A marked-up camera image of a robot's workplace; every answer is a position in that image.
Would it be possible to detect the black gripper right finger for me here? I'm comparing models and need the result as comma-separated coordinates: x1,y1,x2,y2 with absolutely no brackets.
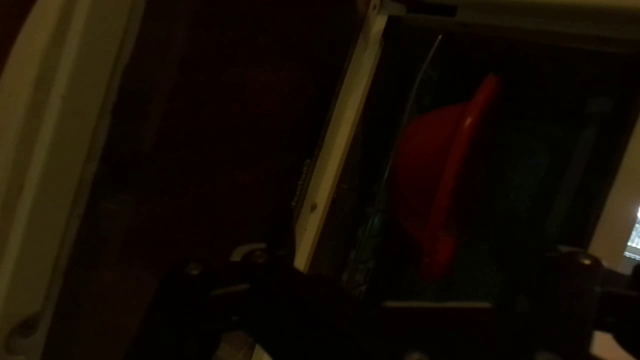
533,245,640,360

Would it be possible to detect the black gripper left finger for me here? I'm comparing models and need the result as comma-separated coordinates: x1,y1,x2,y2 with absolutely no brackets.
132,241,297,360

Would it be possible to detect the orange plastic bowl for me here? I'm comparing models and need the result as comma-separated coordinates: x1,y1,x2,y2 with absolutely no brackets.
391,70,505,284

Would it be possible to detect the white framed window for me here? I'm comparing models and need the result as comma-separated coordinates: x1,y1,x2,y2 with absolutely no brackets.
624,204,640,263

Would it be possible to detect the white toaster oven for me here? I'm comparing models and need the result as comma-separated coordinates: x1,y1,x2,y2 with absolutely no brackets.
333,0,640,315

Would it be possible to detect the glass oven door white frame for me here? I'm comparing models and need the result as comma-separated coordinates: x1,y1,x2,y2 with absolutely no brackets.
0,0,392,360

